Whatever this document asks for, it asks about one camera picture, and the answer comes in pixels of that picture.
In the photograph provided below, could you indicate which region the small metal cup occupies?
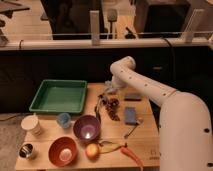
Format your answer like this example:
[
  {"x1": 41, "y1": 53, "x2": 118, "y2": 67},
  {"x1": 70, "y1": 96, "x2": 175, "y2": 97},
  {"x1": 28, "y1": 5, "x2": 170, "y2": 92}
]
[{"x1": 19, "y1": 143, "x2": 36, "y2": 159}]

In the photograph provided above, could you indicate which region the white paper cup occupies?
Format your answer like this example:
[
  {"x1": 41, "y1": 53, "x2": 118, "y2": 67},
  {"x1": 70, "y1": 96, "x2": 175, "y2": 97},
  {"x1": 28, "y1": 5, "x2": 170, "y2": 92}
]
[{"x1": 21, "y1": 115, "x2": 42, "y2": 136}]

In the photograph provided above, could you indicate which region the green plastic tray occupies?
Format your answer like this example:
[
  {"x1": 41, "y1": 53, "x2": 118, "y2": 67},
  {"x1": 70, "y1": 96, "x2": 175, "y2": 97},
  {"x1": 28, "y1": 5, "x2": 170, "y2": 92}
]
[{"x1": 29, "y1": 79, "x2": 87, "y2": 115}]

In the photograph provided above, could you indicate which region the apple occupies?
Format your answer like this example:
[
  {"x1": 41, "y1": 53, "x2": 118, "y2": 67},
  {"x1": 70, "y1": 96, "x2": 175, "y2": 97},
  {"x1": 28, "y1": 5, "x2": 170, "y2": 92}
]
[{"x1": 85, "y1": 143, "x2": 100, "y2": 159}]

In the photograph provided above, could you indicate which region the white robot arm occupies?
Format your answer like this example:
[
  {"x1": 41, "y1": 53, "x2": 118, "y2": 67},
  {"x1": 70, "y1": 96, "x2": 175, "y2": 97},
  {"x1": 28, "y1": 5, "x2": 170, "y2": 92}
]
[{"x1": 110, "y1": 56, "x2": 213, "y2": 171}]

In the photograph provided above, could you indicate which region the purple bowl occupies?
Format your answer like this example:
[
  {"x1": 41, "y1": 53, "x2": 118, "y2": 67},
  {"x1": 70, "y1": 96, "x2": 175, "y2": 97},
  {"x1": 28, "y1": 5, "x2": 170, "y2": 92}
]
[{"x1": 73, "y1": 115, "x2": 101, "y2": 141}]

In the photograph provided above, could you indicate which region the orange carrot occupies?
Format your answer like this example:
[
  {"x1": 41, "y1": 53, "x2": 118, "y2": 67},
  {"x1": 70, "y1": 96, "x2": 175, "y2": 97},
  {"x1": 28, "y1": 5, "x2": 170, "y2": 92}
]
[{"x1": 120, "y1": 147, "x2": 144, "y2": 171}]

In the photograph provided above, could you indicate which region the red bowl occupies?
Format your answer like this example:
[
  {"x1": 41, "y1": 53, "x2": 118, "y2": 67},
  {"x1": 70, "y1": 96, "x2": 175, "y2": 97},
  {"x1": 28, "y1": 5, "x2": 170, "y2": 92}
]
[{"x1": 48, "y1": 137, "x2": 78, "y2": 167}]

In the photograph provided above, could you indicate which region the bunch of dark grapes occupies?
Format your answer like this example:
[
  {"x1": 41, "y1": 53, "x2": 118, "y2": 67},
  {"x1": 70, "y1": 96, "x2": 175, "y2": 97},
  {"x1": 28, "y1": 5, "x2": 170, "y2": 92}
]
[{"x1": 105, "y1": 98, "x2": 120, "y2": 121}]

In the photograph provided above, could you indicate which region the dark grey block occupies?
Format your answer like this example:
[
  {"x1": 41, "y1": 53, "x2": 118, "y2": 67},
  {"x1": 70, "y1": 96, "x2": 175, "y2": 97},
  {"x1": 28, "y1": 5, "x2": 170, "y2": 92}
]
[{"x1": 124, "y1": 93, "x2": 142, "y2": 101}]

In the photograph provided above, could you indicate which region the small blue cup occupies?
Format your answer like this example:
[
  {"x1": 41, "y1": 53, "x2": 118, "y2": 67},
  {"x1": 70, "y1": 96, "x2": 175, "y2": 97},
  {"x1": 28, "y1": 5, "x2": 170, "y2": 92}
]
[{"x1": 56, "y1": 113, "x2": 71, "y2": 129}]

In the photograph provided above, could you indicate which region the metal spoon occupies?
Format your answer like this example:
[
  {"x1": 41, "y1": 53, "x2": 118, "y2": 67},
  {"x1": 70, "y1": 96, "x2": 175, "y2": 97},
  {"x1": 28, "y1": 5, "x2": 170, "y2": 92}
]
[{"x1": 124, "y1": 119, "x2": 143, "y2": 139}]

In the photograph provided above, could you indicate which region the blue sponge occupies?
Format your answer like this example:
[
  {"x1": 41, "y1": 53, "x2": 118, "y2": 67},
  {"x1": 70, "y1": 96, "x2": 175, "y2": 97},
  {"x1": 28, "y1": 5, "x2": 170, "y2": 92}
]
[{"x1": 124, "y1": 107, "x2": 137, "y2": 125}]

